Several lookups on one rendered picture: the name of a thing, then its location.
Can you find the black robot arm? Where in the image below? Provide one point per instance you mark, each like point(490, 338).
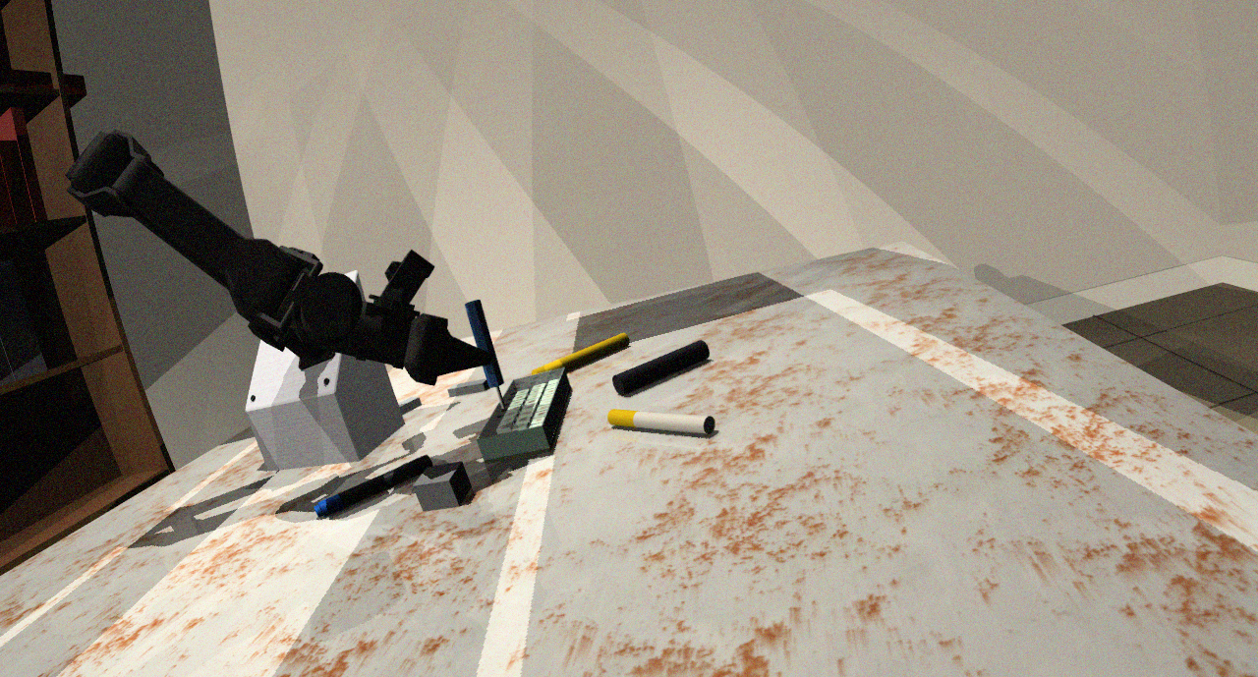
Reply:
point(278, 290)

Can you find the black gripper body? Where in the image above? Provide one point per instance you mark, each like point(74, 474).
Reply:
point(415, 343)

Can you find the letter keyboard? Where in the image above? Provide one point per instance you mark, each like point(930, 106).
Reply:
point(528, 425)

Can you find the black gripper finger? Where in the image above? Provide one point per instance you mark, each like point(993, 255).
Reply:
point(458, 355)

